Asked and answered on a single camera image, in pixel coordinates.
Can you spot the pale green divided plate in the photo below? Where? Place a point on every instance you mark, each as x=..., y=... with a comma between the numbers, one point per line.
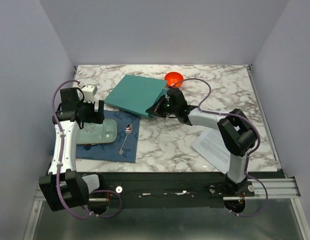
x=94, y=133

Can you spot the silver metal spoon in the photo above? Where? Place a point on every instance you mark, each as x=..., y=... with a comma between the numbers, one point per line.
x=128, y=130

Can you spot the printed white paper sheets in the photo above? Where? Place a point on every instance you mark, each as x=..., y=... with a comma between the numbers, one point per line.
x=210, y=143

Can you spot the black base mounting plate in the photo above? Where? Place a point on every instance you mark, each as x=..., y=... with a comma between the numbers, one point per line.
x=142, y=190

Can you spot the orange plastic bowl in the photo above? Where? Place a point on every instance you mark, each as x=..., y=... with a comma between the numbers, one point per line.
x=174, y=79

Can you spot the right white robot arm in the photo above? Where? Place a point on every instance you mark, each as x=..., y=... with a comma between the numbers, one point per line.
x=239, y=135

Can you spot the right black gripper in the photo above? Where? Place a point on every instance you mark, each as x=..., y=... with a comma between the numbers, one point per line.
x=156, y=109

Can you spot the teal file folder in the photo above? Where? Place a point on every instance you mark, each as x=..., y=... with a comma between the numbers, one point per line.
x=135, y=94

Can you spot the aluminium extrusion rail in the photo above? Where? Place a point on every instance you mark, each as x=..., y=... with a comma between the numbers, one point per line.
x=281, y=220

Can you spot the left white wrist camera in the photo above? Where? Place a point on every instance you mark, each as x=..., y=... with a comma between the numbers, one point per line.
x=89, y=92

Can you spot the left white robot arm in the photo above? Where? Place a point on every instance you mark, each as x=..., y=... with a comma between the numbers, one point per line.
x=63, y=186

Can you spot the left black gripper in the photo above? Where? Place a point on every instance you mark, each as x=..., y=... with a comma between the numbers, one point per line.
x=96, y=117

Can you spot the blue lettered placemat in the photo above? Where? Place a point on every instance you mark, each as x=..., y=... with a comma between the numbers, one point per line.
x=114, y=147

